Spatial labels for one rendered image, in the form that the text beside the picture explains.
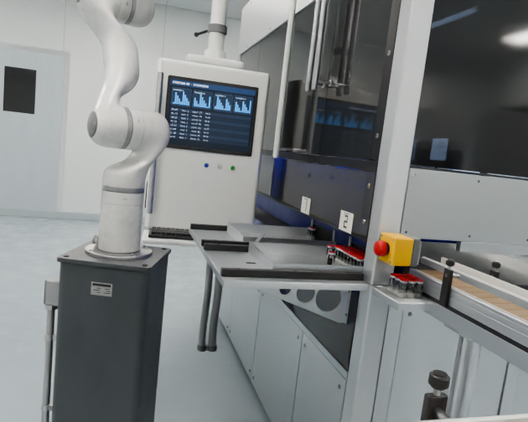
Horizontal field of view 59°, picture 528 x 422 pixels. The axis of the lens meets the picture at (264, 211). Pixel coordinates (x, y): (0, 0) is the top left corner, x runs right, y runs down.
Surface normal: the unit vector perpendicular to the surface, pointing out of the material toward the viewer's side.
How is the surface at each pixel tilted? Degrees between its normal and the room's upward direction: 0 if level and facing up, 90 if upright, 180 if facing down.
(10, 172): 90
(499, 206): 90
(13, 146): 90
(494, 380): 90
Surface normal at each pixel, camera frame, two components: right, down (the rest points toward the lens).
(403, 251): 0.27, 0.15
